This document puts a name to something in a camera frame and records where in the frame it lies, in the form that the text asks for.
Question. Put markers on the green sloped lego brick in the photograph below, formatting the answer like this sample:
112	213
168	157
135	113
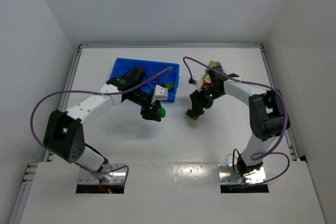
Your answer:
215	66

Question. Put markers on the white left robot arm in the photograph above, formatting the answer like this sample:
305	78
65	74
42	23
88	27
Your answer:
65	133

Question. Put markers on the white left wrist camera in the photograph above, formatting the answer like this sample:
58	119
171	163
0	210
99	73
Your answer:
160	93

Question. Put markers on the blue plastic sorting bin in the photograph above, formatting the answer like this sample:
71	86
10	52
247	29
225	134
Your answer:
123	66

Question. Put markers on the flower lego stack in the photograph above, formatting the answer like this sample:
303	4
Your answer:
206	81

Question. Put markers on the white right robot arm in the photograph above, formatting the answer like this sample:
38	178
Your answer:
266	111

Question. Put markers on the red lime green lego stack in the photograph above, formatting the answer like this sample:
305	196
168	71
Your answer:
193	114

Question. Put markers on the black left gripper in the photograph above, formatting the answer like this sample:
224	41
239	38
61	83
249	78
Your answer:
151	109

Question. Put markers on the lime green lego brick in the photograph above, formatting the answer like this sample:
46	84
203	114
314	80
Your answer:
170	86

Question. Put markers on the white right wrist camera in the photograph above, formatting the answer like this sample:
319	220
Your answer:
193	81

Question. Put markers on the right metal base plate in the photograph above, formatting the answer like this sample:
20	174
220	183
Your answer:
227	176

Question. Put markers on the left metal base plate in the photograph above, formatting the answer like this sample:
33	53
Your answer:
112	174

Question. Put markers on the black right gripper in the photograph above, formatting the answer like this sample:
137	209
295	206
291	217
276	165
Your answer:
197	104

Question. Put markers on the purple rounded lego brick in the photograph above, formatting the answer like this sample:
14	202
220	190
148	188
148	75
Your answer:
156	78

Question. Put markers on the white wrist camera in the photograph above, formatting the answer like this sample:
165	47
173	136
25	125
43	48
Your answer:
160	93
193	81

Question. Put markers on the green rounded lego brick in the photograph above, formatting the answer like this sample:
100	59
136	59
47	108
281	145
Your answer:
161	112

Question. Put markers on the metal base plate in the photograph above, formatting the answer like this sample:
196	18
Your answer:
112	174
227	176

